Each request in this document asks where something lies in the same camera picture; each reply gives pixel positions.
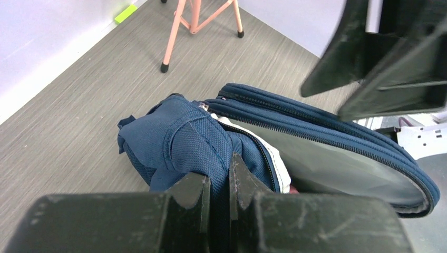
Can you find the pink music stand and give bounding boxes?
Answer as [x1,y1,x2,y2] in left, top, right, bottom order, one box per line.
[160,0,245,73]

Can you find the green marker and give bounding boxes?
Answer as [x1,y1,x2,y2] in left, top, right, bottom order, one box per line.
[114,5,138,24]

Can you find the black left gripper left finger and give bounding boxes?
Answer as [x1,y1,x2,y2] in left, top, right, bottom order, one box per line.
[5,173,210,252]

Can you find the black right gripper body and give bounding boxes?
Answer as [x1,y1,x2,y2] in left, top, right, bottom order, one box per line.
[365,1,446,46]

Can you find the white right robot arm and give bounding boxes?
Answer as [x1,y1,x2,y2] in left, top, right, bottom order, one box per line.
[301,1,446,252]

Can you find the pink highlighter marker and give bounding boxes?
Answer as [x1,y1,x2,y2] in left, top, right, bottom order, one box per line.
[289,185,299,194]

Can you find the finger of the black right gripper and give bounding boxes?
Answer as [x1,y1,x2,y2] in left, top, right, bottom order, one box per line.
[300,1,395,97]
[338,17,446,121]

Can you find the navy blue backpack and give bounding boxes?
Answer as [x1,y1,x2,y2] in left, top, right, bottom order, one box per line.
[118,83,440,252]

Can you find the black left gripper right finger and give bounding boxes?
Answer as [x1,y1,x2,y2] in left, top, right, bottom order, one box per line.
[229,153,413,252]

